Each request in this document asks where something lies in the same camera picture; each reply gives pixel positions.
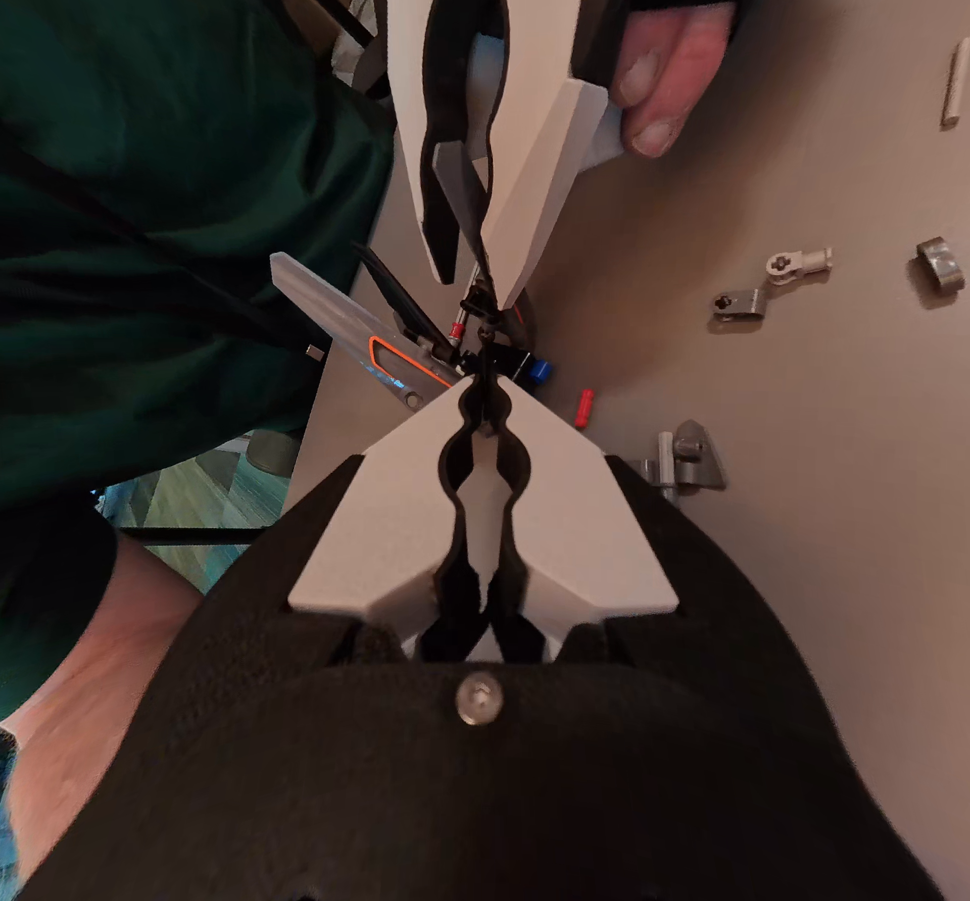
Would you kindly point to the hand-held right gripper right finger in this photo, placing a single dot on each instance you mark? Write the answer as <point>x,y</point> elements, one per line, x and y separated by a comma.
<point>591,537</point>

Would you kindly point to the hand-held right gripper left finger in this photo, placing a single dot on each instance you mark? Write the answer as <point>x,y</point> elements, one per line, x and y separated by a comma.
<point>371,537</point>

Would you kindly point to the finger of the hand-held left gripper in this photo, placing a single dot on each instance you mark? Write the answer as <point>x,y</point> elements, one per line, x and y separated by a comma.
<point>545,45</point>
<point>409,45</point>

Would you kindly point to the grey lego wing assembly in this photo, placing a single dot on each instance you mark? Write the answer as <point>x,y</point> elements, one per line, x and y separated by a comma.
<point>341,318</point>

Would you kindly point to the person's right forearm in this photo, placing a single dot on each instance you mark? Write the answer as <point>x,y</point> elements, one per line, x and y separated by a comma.
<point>91,651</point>

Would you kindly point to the grey lego axle blue assembly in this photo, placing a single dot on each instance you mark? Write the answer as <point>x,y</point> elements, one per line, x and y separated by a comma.
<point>693,465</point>

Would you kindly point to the red lego pin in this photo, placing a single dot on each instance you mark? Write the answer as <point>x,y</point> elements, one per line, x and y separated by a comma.
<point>583,408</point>

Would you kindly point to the dark grey lego connector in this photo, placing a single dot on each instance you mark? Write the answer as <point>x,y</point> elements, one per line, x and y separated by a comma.
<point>743,302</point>

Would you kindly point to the short grey lego axle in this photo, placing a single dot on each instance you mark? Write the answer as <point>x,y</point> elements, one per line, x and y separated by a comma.
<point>956,83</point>

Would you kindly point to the light grey lego connector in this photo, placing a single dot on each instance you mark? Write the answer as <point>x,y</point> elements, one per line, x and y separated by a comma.
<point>796,264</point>

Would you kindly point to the small grey lego block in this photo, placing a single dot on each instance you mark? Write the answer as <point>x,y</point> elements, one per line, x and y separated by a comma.
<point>940,261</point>

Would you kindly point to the person's left hand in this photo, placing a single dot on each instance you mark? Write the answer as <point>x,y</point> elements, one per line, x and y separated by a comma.
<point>674,68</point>

